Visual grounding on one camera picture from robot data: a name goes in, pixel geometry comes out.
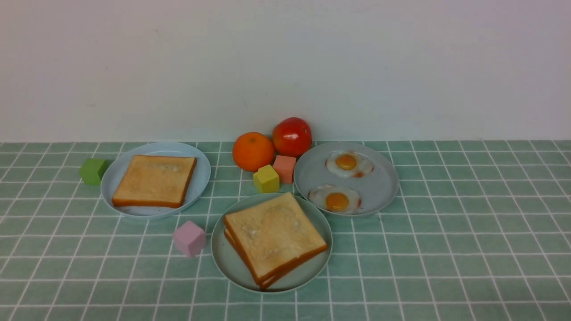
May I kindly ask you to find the toast slice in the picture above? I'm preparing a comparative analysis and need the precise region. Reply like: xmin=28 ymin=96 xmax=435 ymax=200
xmin=223 ymin=192 xmax=328 ymax=286
xmin=224 ymin=230 xmax=328 ymax=291
xmin=112 ymin=155 xmax=198 ymax=209

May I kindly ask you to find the rear fried egg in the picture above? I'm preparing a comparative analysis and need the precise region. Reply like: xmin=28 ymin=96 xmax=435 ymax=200
xmin=325 ymin=151 xmax=374 ymax=178

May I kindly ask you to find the grey egg plate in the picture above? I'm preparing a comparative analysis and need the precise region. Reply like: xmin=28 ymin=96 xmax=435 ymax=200
xmin=293 ymin=142 xmax=398 ymax=217

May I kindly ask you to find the red tomato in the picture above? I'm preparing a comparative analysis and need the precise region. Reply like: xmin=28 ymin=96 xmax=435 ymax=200
xmin=272 ymin=117 xmax=313 ymax=158

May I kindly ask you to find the green foam cube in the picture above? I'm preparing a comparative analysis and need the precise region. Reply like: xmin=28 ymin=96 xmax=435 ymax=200
xmin=79 ymin=158 xmax=109 ymax=185

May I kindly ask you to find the teal centre plate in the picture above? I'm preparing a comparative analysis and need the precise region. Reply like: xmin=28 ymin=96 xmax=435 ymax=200
xmin=211 ymin=193 xmax=333 ymax=294

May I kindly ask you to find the yellow foam cube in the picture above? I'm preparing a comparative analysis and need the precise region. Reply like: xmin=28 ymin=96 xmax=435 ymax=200
xmin=253 ymin=165 xmax=280 ymax=193

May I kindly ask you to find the fried egg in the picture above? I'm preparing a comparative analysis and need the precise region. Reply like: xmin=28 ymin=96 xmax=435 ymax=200
xmin=325 ymin=151 xmax=374 ymax=178
xmin=308 ymin=184 xmax=361 ymax=214

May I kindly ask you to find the front fried egg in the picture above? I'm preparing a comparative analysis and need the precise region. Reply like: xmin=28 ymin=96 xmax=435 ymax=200
xmin=308 ymin=184 xmax=361 ymax=214

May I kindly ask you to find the pink foam cube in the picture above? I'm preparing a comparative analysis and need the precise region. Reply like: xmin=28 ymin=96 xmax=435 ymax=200
xmin=173 ymin=221 xmax=207 ymax=257

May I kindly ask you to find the salmon foam cube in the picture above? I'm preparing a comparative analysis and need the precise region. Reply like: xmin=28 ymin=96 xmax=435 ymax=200
xmin=273 ymin=155 xmax=297 ymax=185

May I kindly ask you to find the light blue bread plate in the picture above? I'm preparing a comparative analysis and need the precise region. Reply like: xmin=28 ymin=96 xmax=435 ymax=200
xmin=100 ymin=142 xmax=211 ymax=220

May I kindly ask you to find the orange fruit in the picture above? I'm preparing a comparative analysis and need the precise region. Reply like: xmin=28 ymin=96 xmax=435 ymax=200
xmin=232 ymin=132 xmax=275 ymax=172

